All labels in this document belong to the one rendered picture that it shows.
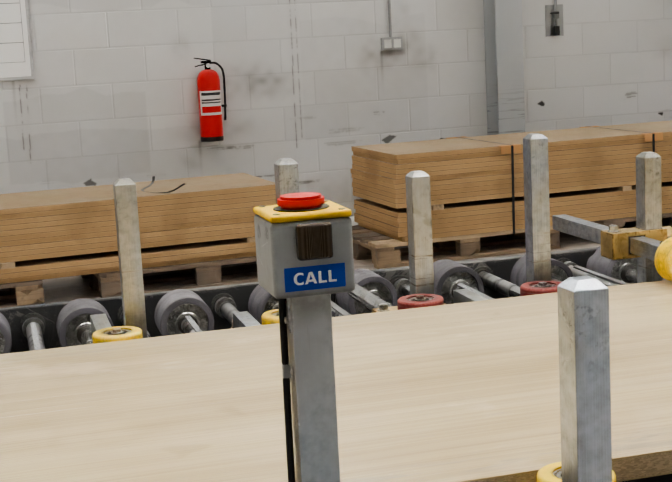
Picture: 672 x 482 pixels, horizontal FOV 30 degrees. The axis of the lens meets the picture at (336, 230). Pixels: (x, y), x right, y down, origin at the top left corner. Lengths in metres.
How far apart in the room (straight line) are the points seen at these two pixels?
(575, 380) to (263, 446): 0.44
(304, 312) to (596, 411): 0.30
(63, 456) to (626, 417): 0.66
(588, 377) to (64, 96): 7.09
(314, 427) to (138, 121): 7.15
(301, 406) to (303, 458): 0.05
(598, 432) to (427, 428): 0.36
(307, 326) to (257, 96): 7.31
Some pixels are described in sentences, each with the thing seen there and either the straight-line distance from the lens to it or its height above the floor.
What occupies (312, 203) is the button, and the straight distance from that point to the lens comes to 1.05.
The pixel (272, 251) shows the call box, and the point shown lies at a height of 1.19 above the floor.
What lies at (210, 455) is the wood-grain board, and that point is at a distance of 1.45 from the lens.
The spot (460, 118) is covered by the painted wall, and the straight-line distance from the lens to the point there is 8.85.
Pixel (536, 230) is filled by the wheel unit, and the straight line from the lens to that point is 2.33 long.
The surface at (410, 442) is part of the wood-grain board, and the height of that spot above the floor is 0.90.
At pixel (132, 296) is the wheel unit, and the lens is 2.15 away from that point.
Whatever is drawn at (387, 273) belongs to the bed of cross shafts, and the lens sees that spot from 2.80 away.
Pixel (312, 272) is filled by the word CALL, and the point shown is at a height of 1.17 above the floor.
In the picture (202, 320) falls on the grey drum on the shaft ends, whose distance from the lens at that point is 2.56.
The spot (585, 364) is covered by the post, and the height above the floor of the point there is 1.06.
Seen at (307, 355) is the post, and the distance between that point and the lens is 1.07.
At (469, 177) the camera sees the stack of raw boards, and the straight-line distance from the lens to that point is 7.48.
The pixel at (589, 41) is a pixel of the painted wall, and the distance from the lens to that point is 9.29.
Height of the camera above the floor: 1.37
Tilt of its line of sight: 9 degrees down
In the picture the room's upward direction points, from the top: 3 degrees counter-clockwise
